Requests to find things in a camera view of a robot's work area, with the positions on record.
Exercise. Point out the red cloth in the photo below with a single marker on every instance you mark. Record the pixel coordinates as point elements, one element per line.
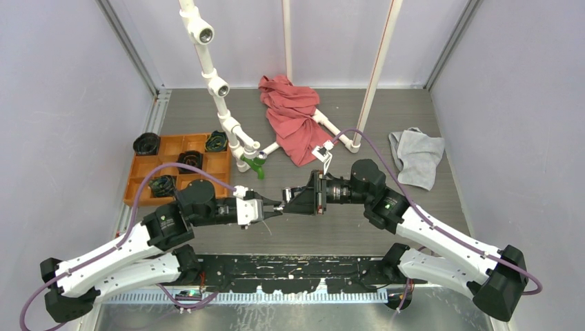
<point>290,111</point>

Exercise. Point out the orange compartment tray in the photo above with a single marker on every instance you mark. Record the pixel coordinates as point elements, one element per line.
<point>217,164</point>

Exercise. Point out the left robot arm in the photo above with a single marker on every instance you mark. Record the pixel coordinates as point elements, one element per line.
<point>153,251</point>

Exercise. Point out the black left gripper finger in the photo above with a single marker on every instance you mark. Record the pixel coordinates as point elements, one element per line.
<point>250,218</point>
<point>272,204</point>

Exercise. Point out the green plastic faucet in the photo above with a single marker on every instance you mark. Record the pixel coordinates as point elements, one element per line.
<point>256,164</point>

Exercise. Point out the white PVC pipe frame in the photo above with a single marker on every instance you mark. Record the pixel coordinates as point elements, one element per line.
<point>202,33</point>

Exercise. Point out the rolled green tie in tray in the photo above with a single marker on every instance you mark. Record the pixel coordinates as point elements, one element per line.
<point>217,142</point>

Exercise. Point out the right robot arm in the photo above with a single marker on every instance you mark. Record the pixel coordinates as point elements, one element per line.
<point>492,278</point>

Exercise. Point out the rolled dark red tie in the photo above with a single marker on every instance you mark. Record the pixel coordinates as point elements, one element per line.
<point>191,158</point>

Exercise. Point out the grey cloth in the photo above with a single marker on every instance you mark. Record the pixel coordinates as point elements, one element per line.
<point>416,155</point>

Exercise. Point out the chrome water faucet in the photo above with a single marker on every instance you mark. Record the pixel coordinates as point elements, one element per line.
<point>287,205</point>

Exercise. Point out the unrolled dark patterned necktie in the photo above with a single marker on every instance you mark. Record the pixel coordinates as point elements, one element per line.
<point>163,186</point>

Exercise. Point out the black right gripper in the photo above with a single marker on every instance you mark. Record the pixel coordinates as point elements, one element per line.
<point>310,198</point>

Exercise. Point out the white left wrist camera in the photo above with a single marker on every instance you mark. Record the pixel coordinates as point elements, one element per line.
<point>249,206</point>

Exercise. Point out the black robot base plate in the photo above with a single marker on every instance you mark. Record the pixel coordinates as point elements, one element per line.
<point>290,274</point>

